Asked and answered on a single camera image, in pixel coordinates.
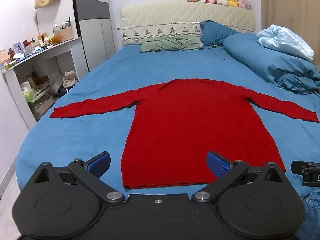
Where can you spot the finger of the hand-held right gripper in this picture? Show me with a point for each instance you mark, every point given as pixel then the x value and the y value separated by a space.
pixel 297 167

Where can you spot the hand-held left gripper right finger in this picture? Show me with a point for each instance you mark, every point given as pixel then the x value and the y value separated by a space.
pixel 217 166

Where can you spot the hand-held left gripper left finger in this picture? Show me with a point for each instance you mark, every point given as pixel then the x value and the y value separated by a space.
pixel 100 164

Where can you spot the red knitted sweater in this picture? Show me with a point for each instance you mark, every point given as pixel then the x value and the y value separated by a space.
pixel 187 130

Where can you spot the blue shaggy rug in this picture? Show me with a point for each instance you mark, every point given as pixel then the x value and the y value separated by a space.
pixel 312 212

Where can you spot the clear plastic drawer unit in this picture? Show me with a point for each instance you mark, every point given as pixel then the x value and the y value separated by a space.
pixel 42 102

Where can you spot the beige cloth bag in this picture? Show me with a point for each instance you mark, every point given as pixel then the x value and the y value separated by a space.
pixel 70 79

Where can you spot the green tissue pack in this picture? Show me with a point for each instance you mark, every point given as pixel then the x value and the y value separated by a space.
pixel 27 92

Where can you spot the bed with blue sheet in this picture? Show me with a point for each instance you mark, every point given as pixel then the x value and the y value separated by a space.
pixel 150 67

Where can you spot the blue duvet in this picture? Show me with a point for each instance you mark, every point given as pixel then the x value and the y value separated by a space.
pixel 262 55

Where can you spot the white desk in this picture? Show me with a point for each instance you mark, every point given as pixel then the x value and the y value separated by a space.
pixel 62 47

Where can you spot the light blue blanket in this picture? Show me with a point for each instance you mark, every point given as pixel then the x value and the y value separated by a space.
pixel 282 40

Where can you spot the green pillow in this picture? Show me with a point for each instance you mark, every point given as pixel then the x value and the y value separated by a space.
pixel 170 43

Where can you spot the blue pillow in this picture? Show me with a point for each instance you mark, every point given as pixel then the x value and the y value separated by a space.
pixel 215 33

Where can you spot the grey and white wardrobe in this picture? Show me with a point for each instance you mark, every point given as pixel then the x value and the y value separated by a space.
pixel 95 30

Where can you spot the wicker basket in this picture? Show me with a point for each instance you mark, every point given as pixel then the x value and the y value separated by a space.
pixel 66 33

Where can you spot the white bottle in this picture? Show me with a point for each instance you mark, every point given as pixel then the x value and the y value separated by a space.
pixel 56 30

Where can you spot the cream quilted headboard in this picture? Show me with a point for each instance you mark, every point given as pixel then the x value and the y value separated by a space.
pixel 162 17

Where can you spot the wooden door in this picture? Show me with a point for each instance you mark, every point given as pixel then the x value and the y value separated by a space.
pixel 287 5

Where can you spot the photo frame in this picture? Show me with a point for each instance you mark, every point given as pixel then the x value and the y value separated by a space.
pixel 18 48

